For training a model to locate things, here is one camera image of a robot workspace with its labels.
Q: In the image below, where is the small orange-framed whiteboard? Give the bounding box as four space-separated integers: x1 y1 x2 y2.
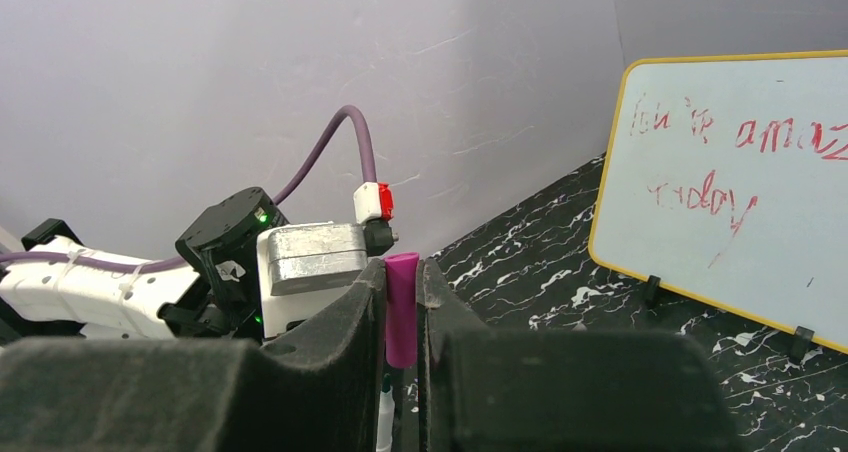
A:
588 50 847 359

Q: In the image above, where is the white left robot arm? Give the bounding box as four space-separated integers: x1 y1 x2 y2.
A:
1 187 288 346

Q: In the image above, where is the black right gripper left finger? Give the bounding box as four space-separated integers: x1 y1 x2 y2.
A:
1 259 387 451

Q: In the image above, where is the magenta pen cap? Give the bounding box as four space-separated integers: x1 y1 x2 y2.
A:
384 252 420 369

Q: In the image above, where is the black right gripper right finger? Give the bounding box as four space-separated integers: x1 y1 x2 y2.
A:
417 259 739 451

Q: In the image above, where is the white pen green tip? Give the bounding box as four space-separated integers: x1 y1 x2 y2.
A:
375 386 395 452

